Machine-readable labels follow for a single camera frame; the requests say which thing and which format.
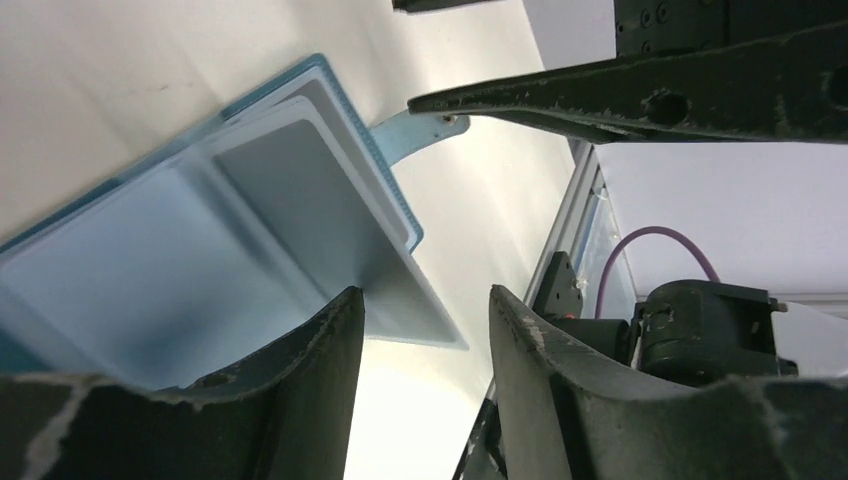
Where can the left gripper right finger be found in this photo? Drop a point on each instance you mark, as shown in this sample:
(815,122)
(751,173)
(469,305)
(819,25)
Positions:
(619,423)

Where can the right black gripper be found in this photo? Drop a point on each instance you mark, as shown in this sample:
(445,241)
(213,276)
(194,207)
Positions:
(786,88)

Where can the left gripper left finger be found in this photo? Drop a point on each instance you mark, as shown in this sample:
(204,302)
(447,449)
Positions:
(282,412)

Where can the blue card holder wallet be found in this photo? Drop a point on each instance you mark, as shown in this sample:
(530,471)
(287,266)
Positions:
(164,272)

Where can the dark credit card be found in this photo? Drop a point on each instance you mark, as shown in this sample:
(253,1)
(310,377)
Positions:
(291,176)

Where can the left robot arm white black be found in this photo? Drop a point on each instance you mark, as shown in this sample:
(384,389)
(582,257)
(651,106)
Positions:
(692,333)

